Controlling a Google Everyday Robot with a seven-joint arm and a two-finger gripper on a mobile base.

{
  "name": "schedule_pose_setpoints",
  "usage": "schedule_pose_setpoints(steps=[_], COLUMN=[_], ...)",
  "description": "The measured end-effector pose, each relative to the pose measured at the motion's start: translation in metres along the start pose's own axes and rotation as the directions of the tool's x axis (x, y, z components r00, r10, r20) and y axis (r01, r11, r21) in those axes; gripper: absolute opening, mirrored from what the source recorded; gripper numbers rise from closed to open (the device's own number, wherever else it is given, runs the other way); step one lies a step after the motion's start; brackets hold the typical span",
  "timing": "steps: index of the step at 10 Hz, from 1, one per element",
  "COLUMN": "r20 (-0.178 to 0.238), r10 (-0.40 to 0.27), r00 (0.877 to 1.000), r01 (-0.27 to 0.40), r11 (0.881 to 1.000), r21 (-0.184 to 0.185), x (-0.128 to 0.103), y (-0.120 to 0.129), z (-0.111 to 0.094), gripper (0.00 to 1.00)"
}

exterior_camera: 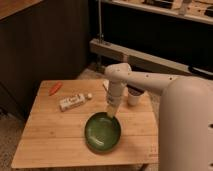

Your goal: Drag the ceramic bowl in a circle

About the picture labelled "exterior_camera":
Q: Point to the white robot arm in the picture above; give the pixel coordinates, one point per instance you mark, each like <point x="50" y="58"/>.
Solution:
<point x="185" y="132"/>

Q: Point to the green ceramic bowl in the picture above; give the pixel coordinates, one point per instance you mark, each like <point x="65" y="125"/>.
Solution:
<point x="102" y="133"/>

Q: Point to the wooden folding table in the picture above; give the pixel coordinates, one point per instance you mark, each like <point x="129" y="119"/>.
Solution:
<point x="52" y="138"/>

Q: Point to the orange carrot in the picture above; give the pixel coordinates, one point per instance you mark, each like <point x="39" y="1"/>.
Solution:
<point x="55" y="88"/>

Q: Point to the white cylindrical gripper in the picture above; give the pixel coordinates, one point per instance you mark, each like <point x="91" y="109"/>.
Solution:
<point x="113" y="97"/>

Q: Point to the metal shelf pole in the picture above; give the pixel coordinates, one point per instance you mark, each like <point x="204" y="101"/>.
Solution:
<point x="100" y="20"/>

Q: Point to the wooden shelf beam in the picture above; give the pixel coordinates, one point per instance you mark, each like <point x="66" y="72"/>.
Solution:
<point x="136" y="58"/>

